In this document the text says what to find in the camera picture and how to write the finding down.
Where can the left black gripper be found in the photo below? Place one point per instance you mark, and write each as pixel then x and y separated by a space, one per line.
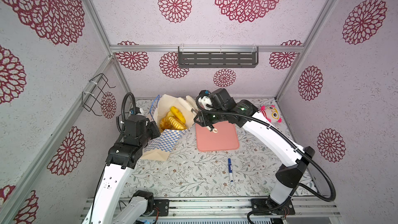
pixel 151 125

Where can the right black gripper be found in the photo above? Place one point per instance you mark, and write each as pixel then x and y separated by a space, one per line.
pixel 203 121

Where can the checkered paper bag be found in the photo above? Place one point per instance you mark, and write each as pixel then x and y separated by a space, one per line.
pixel 160 149

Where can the ridged spiral bread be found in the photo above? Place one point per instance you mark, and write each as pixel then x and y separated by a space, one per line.
pixel 175 123

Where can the yellow twisted bread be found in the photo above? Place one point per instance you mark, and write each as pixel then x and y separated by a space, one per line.
pixel 178 114

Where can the bundt bread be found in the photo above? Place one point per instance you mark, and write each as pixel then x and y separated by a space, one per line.
pixel 165 124

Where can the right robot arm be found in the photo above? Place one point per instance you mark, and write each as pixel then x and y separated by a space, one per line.
pixel 219 106

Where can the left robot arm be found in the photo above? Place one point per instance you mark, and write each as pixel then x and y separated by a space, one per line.
pixel 136 130

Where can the pink tray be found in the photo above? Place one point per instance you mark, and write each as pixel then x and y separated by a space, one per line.
pixel 225 139

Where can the blue marker pen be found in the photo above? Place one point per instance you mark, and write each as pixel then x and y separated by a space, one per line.
pixel 231 178

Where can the pink plush toy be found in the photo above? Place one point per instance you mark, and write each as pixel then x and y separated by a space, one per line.
pixel 271 114

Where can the grey wall shelf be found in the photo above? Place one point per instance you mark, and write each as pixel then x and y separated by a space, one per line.
pixel 218 58

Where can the black wire rack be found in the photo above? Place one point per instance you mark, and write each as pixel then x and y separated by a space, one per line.
pixel 93 96

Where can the metal base rail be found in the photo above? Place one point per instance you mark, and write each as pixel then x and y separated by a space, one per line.
pixel 234 210

